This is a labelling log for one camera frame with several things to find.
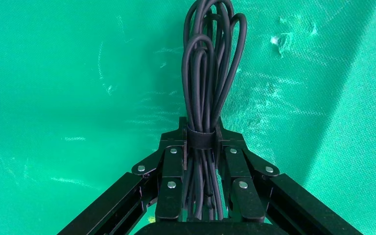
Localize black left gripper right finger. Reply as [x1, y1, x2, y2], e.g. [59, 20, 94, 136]
[215, 117, 364, 235]

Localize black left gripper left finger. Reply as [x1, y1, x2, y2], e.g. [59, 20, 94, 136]
[57, 117, 188, 235]

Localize black data cable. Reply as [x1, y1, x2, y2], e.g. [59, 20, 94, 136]
[181, 0, 248, 222]

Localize green table cloth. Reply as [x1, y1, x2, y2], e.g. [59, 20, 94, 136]
[0, 0, 376, 235]

